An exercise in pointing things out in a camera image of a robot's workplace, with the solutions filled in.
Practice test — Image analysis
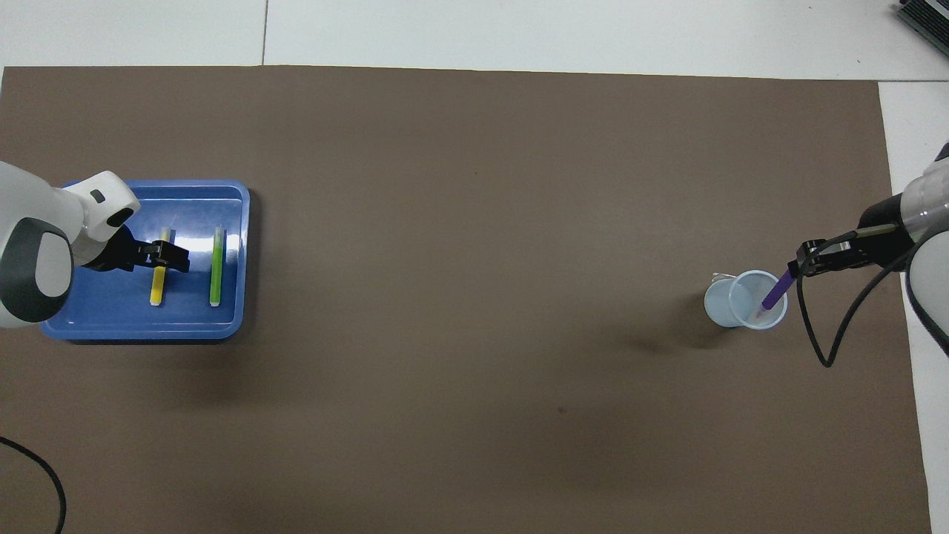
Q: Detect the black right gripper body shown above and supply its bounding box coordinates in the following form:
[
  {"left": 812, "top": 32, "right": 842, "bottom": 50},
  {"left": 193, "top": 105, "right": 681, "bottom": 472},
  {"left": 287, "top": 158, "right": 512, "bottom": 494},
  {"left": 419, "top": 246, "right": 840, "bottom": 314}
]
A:
[{"left": 856, "top": 191, "right": 914, "bottom": 251}]

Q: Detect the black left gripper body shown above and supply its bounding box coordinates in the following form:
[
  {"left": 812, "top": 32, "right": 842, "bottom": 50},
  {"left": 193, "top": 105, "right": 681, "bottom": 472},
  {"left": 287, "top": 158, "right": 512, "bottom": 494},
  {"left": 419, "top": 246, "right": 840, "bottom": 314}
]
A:
[{"left": 95, "top": 222, "right": 155, "bottom": 274}]

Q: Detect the yellow highlighter pen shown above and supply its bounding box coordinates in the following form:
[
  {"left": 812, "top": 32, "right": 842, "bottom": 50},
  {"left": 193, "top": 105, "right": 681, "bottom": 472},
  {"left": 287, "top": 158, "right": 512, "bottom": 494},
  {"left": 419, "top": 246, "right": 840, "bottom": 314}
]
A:
[{"left": 150, "top": 226, "right": 173, "bottom": 307}]

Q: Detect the green highlighter pen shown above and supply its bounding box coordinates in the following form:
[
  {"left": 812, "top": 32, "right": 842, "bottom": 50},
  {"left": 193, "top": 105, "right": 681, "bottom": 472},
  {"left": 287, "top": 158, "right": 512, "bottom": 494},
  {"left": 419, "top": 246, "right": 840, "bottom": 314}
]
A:
[{"left": 209, "top": 226, "right": 226, "bottom": 307}]

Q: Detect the purple highlighter pen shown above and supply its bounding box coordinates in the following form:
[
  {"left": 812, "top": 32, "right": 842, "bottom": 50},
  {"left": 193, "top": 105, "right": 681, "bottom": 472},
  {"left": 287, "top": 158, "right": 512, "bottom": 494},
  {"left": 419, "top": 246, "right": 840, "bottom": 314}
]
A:
[{"left": 761, "top": 268, "right": 796, "bottom": 312}]

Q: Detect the blue plastic tray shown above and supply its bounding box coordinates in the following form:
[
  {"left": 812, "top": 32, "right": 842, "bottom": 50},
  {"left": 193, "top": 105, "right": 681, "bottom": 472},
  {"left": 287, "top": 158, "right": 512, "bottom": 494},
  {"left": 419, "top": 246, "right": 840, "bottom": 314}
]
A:
[{"left": 39, "top": 179, "right": 251, "bottom": 342}]

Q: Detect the light blue mesh pen cup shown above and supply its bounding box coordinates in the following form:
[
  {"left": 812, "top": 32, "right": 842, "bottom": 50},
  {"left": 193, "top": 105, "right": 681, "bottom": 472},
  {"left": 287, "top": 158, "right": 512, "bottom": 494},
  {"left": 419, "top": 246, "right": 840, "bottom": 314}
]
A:
[{"left": 703, "top": 270, "right": 788, "bottom": 331}]

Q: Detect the grey laptop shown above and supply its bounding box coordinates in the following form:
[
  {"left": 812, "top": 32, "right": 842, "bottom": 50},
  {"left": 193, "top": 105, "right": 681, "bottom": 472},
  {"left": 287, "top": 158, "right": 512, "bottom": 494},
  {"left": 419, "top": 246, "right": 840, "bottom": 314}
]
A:
[{"left": 896, "top": 0, "right": 949, "bottom": 56}]

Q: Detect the brown table mat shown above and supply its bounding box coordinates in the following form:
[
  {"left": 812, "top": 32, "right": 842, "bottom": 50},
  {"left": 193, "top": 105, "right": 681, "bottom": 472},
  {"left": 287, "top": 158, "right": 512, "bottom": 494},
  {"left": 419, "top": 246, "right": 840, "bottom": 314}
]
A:
[{"left": 0, "top": 65, "right": 933, "bottom": 534}]

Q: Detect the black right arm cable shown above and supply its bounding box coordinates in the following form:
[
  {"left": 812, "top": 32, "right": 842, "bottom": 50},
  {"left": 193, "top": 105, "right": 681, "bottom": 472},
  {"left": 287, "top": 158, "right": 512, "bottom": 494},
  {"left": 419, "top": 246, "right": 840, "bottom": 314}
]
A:
[{"left": 796, "top": 226, "right": 920, "bottom": 369}]

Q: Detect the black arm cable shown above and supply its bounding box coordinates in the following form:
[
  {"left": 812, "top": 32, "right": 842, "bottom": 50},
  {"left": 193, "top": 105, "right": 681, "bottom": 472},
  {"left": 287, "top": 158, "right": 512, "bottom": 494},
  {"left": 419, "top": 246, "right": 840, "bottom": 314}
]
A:
[
  {"left": 0, "top": 436, "right": 67, "bottom": 534},
  {"left": 796, "top": 226, "right": 920, "bottom": 369}
]

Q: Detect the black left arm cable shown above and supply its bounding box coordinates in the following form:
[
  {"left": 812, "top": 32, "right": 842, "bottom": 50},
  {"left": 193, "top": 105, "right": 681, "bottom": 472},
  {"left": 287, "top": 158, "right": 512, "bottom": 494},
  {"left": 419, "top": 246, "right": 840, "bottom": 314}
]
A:
[{"left": 0, "top": 436, "right": 67, "bottom": 534}]

